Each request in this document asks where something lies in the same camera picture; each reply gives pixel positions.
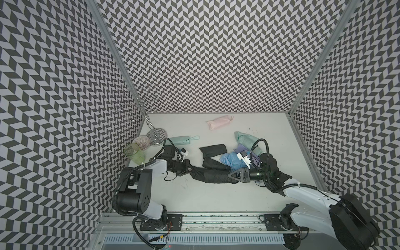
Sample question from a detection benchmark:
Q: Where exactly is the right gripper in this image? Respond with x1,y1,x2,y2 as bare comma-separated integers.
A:
227,167,269,183

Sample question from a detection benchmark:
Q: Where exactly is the blue sleeved umbrella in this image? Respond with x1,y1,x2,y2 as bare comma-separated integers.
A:
220,152,247,172

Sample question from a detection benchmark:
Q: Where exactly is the black sleeve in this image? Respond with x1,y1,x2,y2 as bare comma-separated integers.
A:
189,166,208,183
200,144,227,159

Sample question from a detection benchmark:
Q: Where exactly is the black sleeved umbrella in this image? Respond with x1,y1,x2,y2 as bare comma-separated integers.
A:
203,158,231,172
204,169,237,184

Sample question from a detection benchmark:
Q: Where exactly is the mint green sleeved umbrella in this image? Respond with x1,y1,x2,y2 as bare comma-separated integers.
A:
234,131,258,153

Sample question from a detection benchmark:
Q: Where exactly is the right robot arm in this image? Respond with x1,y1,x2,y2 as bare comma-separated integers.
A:
228,139,381,250

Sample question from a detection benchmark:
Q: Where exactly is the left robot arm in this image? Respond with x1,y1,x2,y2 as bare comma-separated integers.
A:
111,138,190,231

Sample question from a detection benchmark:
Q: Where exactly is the mint umbrella at back left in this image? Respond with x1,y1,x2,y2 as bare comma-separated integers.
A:
166,135,200,146

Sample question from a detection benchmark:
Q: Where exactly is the ribbed glass bowl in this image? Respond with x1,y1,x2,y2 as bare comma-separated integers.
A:
133,135,151,151

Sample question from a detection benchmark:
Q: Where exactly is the green drinking glass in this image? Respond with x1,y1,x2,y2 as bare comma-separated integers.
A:
124,143,145,165

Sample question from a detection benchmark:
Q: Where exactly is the pink sleeved umbrella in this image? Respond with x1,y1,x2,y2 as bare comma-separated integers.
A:
206,115,234,131

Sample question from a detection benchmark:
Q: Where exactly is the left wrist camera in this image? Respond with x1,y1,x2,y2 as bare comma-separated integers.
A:
177,148,189,162

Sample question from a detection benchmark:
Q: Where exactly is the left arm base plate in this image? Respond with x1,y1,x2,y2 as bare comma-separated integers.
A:
140,214,183,231

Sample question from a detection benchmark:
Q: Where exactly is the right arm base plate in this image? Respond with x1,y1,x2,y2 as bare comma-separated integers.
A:
258,214,309,232

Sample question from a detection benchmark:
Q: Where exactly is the wire glass rack stand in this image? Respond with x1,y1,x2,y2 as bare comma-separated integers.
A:
115,87,167,146

